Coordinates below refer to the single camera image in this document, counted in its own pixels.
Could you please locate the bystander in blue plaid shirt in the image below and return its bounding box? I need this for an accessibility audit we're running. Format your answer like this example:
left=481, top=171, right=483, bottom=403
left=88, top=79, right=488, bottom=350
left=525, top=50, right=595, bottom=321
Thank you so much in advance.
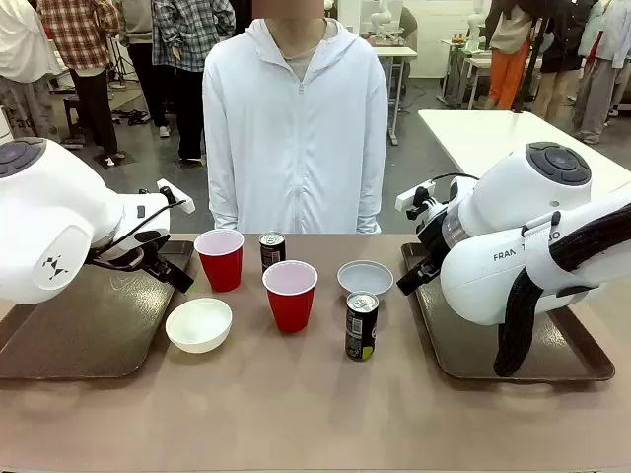
left=151, top=0, right=237, bottom=164

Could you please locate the white bowl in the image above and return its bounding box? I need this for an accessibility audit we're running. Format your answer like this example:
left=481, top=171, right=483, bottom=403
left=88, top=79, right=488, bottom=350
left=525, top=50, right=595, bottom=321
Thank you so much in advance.
left=165, top=297, right=234, bottom=354

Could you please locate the bystander in white shirt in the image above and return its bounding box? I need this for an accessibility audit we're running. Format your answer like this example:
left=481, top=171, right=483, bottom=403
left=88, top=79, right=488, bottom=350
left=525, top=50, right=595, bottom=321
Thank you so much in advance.
left=0, top=0, right=63, bottom=140

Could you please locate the grey framed desk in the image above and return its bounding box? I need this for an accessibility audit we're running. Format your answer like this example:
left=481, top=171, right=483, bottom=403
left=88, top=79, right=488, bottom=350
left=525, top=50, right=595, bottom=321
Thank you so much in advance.
left=440, top=37, right=494, bottom=110

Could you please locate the bystander in orange trousers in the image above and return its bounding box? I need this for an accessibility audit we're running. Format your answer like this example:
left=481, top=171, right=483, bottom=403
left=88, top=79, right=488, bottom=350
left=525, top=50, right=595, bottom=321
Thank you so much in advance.
left=485, top=0, right=536, bottom=112

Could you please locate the person's left forearm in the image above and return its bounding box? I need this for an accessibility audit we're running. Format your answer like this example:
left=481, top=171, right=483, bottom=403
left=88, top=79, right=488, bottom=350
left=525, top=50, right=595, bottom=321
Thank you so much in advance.
left=354, top=162, right=386, bottom=236

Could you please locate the bystander in red plaid shirt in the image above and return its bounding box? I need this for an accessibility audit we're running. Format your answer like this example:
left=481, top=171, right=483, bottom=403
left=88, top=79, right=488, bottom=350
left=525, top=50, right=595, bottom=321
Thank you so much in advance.
left=37, top=0, right=122, bottom=160

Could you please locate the bystander in dark jacket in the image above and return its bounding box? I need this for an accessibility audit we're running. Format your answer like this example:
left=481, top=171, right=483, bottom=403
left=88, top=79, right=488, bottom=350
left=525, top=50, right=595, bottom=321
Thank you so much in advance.
left=534, top=0, right=600, bottom=122

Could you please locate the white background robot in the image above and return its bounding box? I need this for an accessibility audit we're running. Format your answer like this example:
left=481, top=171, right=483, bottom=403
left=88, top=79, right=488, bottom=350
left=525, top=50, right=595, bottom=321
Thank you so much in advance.
left=368, top=0, right=393, bottom=36
left=464, top=13, right=484, bottom=53

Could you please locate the black stool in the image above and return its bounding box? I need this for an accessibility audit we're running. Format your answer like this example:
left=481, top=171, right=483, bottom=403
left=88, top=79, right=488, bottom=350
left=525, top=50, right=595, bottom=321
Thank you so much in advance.
left=62, top=97, right=86, bottom=147

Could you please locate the bystander in grey top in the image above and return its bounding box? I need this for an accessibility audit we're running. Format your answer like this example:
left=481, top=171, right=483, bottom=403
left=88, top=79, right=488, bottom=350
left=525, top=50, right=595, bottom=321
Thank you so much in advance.
left=117, top=0, right=172, bottom=139

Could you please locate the black tripod stand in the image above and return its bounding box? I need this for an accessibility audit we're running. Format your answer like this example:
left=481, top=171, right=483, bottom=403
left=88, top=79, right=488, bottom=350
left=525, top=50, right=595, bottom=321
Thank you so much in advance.
left=106, top=34, right=130, bottom=91

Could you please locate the brown plastic tray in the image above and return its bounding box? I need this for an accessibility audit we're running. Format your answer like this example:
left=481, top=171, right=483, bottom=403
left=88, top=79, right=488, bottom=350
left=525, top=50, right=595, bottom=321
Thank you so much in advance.
left=0, top=239, right=196, bottom=380
left=399, top=240, right=616, bottom=383

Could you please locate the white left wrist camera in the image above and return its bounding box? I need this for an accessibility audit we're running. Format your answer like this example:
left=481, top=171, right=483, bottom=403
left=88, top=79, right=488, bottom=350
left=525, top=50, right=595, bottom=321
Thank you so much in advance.
left=156, top=178, right=196, bottom=214

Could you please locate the black drink can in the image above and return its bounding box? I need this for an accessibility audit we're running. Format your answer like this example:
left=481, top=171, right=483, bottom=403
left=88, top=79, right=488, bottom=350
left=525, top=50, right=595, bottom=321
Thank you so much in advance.
left=259, top=232, right=287, bottom=275
left=344, top=291, right=381, bottom=363

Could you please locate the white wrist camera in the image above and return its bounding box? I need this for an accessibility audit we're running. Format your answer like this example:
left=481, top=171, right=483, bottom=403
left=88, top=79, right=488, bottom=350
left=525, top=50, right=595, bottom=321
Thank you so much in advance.
left=156, top=178, right=196, bottom=214
left=395, top=180, right=438, bottom=213

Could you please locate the bystander in pale clothes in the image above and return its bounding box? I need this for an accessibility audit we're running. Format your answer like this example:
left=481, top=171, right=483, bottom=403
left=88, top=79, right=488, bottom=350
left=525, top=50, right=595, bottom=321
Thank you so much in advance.
left=574, top=0, right=631, bottom=145

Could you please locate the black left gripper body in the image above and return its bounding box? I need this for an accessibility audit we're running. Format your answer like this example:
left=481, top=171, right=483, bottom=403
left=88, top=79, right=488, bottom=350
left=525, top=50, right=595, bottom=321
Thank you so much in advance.
left=130, top=244, right=175, bottom=282

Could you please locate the black stand pole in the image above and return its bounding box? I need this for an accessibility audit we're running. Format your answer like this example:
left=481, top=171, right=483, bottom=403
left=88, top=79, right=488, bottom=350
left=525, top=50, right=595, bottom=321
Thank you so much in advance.
left=514, top=19, right=551, bottom=113

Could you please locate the person in white hoodie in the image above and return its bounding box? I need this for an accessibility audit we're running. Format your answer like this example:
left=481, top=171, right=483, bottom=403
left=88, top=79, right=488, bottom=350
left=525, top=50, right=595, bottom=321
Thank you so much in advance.
left=201, top=0, right=388, bottom=236

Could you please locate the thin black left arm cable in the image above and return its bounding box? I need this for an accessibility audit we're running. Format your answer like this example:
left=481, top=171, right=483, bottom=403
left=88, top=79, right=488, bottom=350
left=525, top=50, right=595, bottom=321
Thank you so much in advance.
left=86, top=196, right=188, bottom=270

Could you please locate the person's right forearm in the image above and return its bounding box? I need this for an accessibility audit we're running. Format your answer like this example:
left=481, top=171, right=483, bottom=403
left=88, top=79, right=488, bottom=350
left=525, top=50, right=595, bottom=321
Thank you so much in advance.
left=206, top=162, right=242, bottom=233

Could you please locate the large white table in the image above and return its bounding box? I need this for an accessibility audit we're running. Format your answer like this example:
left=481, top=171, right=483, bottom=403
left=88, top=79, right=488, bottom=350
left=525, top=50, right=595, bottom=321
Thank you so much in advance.
left=417, top=108, right=631, bottom=194

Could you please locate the thin black right camera cable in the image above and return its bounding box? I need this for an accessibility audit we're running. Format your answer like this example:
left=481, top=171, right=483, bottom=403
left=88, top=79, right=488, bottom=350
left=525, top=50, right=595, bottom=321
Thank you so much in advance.
left=432, top=171, right=480, bottom=187

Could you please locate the bystander in olive shirt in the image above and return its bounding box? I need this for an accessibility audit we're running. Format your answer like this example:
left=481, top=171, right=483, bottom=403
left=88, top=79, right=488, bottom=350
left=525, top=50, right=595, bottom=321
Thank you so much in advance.
left=398, top=7, right=420, bottom=54

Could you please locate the red plastic cup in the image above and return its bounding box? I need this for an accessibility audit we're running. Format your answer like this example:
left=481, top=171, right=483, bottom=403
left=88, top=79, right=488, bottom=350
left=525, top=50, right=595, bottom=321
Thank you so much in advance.
left=193, top=228, right=245, bottom=293
left=261, top=260, right=318, bottom=334

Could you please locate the pale grey bowl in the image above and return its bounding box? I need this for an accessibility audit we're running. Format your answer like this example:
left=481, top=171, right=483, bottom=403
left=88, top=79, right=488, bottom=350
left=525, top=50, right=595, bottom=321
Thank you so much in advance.
left=336, top=259, right=394, bottom=299

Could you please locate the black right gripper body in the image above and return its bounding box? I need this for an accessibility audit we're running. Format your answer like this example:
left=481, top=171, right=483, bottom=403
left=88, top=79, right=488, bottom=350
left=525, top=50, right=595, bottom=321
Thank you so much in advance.
left=415, top=211, right=448, bottom=273

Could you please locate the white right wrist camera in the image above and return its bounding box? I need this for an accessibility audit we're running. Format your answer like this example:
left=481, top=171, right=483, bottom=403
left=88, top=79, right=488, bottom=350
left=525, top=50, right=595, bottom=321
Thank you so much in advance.
left=395, top=180, right=438, bottom=213

